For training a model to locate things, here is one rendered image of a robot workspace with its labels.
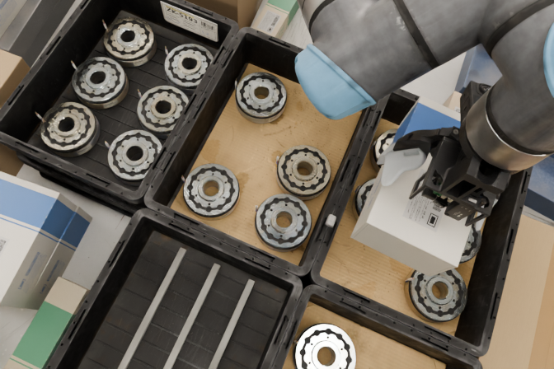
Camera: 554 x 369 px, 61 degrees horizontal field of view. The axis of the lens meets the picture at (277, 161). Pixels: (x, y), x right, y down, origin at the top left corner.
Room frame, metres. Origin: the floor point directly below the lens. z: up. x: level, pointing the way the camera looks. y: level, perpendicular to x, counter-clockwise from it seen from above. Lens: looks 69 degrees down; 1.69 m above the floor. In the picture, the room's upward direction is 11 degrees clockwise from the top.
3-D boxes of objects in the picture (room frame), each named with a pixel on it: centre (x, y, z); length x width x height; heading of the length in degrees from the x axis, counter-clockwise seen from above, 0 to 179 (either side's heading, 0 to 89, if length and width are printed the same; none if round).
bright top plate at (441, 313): (0.14, -0.32, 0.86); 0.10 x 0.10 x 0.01
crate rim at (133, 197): (0.40, 0.31, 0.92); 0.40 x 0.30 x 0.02; 167
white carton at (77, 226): (0.09, 0.43, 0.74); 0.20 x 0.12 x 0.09; 170
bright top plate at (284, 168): (0.32, -0.05, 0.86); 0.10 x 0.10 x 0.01
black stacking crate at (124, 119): (0.40, 0.31, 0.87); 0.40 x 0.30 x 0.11; 167
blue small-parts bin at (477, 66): (0.71, -0.49, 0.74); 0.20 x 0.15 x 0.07; 168
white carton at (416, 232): (0.24, -0.21, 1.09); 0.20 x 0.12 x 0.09; 164
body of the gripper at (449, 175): (0.21, -0.20, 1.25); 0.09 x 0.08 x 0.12; 164
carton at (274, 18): (0.78, 0.06, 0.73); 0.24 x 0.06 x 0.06; 164
